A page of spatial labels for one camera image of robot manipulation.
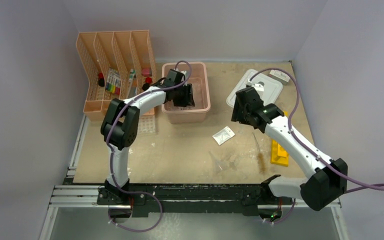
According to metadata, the pink plastic bin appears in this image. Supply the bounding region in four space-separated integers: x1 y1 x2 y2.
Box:
161 61 211 124

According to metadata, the white plastic lid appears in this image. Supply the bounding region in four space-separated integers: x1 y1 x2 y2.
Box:
226 69 283 108

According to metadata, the clear plastic bag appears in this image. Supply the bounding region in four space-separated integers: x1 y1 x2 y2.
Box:
212 126 235 146

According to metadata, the clear acrylic tube rack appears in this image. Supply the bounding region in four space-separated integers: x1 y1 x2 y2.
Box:
137 115 157 135

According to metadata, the yellow test tube rack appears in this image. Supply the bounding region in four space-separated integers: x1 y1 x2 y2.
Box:
270 139 289 167

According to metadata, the clear glass funnel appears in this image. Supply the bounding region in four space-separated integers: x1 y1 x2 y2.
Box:
208 151 227 174

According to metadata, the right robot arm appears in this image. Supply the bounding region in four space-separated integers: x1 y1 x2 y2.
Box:
231 87 348 211

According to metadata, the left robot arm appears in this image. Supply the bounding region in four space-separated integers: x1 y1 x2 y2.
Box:
100 68 195 205

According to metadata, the pink box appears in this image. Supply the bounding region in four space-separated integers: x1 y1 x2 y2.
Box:
141 67 152 77

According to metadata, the white slide box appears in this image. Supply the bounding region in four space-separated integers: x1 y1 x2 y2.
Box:
269 69 291 85

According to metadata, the green capped tube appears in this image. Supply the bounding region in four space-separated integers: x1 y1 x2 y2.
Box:
127 68 136 97

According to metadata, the coloured marker pack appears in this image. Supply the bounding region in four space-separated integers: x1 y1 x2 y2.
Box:
105 68 121 96

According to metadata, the peach desk organizer rack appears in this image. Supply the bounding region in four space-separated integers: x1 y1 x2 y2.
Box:
75 30 157 122

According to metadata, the red black bottle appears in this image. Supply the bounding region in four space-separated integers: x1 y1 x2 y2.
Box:
98 72 106 88

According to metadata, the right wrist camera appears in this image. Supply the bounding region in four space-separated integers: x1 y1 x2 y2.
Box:
250 83 264 93

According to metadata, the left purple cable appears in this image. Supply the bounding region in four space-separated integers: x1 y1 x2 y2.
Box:
105 60 193 200

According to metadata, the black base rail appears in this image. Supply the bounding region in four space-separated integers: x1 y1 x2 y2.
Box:
97 182 293 218

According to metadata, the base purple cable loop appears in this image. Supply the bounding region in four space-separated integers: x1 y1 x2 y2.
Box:
107 190 165 233

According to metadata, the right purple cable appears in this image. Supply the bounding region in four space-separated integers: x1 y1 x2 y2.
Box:
248 68 384 195

